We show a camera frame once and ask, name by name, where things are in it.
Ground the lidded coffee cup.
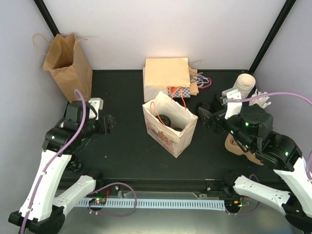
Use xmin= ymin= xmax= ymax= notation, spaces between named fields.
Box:
xmin=173 ymin=127 xmax=183 ymax=132
xmin=157 ymin=115 xmax=171 ymax=127

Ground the white printed paper bag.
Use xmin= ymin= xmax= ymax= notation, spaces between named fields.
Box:
xmin=142 ymin=92 xmax=198 ymax=157

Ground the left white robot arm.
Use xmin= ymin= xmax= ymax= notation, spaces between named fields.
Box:
xmin=8 ymin=98 xmax=113 ymax=234

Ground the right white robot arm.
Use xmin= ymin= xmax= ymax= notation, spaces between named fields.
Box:
xmin=198 ymin=104 xmax=312 ymax=233

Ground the black lid stack left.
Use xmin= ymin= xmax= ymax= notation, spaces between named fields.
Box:
xmin=197 ymin=101 xmax=211 ymax=111

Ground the black lid stack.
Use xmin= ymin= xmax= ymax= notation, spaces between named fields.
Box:
xmin=210 ymin=94 xmax=225 ymax=113
xmin=197 ymin=101 xmax=211 ymax=111

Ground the black lid stack right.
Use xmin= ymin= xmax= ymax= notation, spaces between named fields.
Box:
xmin=210 ymin=94 xmax=225 ymax=113

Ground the stack of pulp carriers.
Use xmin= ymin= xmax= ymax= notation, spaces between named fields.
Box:
xmin=224 ymin=134 xmax=264 ymax=166

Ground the blue checkered paper bag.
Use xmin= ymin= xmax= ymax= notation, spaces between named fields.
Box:
xmin=167 ymin=86 xmax=191 ymax=98

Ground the right paper cup stack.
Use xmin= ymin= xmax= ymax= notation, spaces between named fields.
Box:
xmin=233 ymin=73 xmax=256 ymax=99

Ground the cup of wrapped straws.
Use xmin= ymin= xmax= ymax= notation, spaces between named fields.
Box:
xmin=249 ymin=89 xmax=271 ymax=109

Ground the flat tan paper bag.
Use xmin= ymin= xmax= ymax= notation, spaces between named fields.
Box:
xmin=144 ymin=58 xmax=190 ymax=87

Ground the flat white paper bag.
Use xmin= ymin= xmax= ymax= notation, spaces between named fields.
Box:
xmin=143 ymin=67 xmax=168 ymax=102

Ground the standing brown paper bag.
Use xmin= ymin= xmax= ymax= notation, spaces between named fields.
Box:
xmin=32 ymin=33 xmax=93 ymax=102

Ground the left circuit board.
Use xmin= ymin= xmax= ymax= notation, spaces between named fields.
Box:
xmin=89 ymin=198 xmax=106 ymax=206

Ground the circuit board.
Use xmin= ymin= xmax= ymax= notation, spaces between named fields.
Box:
xmin=224 ymin=200 xmax=250 ymax=208
xmin=89 ymin=198 xmax=106 ymax=206

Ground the right circuit board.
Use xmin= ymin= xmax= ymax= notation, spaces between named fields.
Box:
xmin=224 ymin=200 xmax=250 ymax=208

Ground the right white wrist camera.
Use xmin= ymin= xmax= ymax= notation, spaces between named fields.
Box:
xmin=221 ymin=88 xmax=242 ymax=119

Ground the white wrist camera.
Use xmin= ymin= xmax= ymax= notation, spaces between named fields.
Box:
xmin=88 ymin=97 xmax=103 ymax=120
xmin=221 ymin=88 xmax=242 ymax=119

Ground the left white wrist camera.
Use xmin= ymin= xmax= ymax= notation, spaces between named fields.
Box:
xmin=88 ymin=97 xmax=103 ymax=120

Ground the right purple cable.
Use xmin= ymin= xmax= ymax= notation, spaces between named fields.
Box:
xmin=228 ymin=92 xmax=312 ymax=181

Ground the purple cable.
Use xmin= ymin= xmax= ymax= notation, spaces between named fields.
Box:
xmin=19 ymin=89 xmax=87 ymax=234
xmin=228 ymin=92 xmax=312 ymax=181

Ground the flat brown handled bag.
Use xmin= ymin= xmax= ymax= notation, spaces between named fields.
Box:
xmin=189 ymin=60 xmax=212 ymax=96

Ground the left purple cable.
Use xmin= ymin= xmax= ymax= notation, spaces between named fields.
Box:
xmin=19 ymin=89 xmax=87 ymax=234

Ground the black front rail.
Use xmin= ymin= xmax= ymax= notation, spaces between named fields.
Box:
xmin=60 ymin=177 xmax=232 ymax=195

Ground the light blue cable duct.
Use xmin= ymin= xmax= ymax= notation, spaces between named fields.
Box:
xmin=91 ymin=198 xmax=225 ymax=211

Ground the left black frame post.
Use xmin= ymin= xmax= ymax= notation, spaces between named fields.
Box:
xmin=34 ymin=0 xmax=60 ymax=37

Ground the black frame post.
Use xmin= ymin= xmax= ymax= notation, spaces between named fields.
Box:
xmin=34 ymin=0 xmax=60 ymax=37
xmin=248 ymin=0 xmax=296 ymax=75

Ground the right black frame post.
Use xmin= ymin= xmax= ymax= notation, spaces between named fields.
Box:
xmin=248 ymin=0 xmax=296 ymax=75

